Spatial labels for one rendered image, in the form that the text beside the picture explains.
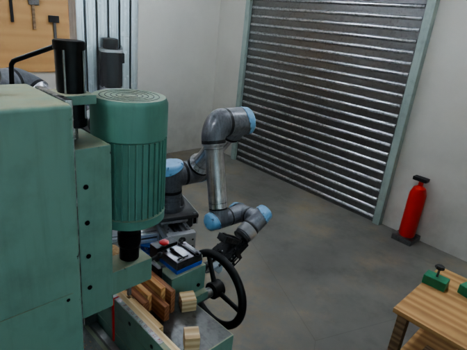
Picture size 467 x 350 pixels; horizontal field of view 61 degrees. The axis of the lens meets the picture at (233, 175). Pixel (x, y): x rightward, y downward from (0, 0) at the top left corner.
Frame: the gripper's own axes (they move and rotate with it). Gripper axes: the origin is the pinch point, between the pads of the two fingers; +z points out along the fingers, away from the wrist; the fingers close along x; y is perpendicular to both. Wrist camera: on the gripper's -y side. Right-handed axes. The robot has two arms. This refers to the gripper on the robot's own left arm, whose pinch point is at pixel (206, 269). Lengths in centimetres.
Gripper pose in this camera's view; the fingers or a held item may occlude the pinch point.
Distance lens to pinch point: 155.4
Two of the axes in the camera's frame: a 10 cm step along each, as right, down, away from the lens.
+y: 2.7, 7.1, 6.5
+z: -6.6, 6.3, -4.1
